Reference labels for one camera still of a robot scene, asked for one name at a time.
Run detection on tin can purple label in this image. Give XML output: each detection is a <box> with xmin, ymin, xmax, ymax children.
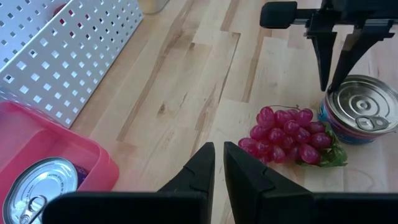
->
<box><xmin>2</xmin><ymin>156</ymin><xmax>90</xmax><ymax>224</ymax></box>

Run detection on white perforated metal basket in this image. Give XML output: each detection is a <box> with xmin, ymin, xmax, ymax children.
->
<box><xmin>0</xmin><ymin>0</ymin><xmax>144</xmax><ymax>129</ymax></box>

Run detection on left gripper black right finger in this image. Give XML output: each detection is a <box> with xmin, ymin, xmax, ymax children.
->
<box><xmin>223</xmin><ymin>141</ymin><xmax>314</xmax><ymax>195</ymax></box>

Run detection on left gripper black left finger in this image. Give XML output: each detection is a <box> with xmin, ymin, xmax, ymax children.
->
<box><xmin>157</xmin><ymin>142</ymin><xmax>216</xmax><ymax>194</ymax></box>

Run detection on pink plastic bin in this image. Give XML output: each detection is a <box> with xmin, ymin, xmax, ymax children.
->
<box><xmin>0</xmin><ymin>100</ymin><xmax>121</xmax><ymax>224</ymax></box>

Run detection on red grapes with leaf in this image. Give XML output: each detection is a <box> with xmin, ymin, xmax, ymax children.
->
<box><xmin>238</xmin><ymin>105</ymin><xmax>348</xmax><ymax>168</ymax></box>

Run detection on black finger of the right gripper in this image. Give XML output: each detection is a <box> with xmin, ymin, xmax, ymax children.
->
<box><xmin>305</xmin><ymin>18</ymin><xmax>339</xmax><ymax>92</ymax></box>
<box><xmin>328</xmin><ymin>19</ymin><xmax>396</xmax><ymax>93</ymax></box>

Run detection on tin can blue red label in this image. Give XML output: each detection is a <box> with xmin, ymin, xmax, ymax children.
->
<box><xmin>317</xmin><ymin>74</ymin><xmax>398</xmax><ymax>146</ymax></box>

